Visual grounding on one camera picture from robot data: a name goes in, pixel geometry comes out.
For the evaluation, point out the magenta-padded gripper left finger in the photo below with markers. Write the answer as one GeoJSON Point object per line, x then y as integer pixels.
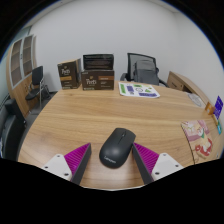
{"type": "Point", "coordinates": [58, 164]}

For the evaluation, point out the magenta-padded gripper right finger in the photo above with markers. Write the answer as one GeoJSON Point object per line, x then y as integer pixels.
{"type": "Point", "coordinates": [163, 164]}

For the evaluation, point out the black computer mouse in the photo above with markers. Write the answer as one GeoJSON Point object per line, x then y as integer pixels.
{"type": "Point", "coordinates": [116, 146]}

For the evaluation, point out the pink cartoon print mouse pad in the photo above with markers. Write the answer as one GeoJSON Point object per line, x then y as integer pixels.
{"type": "Point", "coordinates": [199, 140]}

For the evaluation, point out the black armchair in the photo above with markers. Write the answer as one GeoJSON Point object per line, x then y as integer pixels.
{"type": "Point", "coordinates": [11, 130]}

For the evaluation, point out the small blue box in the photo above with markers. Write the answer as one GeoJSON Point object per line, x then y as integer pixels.
{"type": "Point", "coordinates": [219, 128]}

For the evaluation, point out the small orange box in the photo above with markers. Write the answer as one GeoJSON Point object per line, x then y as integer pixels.
{"type": "Point", "coordinates": [209, 108]}

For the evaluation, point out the white printed sticker sheet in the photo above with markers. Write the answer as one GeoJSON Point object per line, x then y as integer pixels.
{"type": "Point", "coordinates": [138, 90]}

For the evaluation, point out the purple card package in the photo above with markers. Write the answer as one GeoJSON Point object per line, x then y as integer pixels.
{"type": "Point", "coordinates": [218, 106]}

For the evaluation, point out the wooden side cabinet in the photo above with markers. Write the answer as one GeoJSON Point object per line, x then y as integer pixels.
{"type": "Point", "coordinates": [181, 81]}

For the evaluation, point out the tall brown cardboard box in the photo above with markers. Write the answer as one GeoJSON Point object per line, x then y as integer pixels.
{"type": "Point", "coordinates": [68, 75]}

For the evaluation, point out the black visitor chair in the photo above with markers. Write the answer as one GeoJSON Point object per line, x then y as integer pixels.
{"type": "Point", "coordinates": [37, 75]}

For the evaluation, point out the wide brown cardboard box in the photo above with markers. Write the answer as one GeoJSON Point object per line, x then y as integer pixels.
{"type": "Point", "coordinates": [97, 80]}

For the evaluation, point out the grey backpack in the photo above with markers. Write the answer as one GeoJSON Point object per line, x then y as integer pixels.
{"type": "Point", "coordinates": [146, 72]}

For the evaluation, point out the wooden shelf unit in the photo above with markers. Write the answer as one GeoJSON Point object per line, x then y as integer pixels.
{"type": "Point", "coordinates": [18, 70]}

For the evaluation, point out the open dark cardboard box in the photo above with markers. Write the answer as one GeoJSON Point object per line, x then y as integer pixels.
{"type": "Point", "coordinates": [98, 62]}

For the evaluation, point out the black mesh office chair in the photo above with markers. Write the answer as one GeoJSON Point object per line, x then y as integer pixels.
{"type": "Point", "coordinates": [141, 56]}

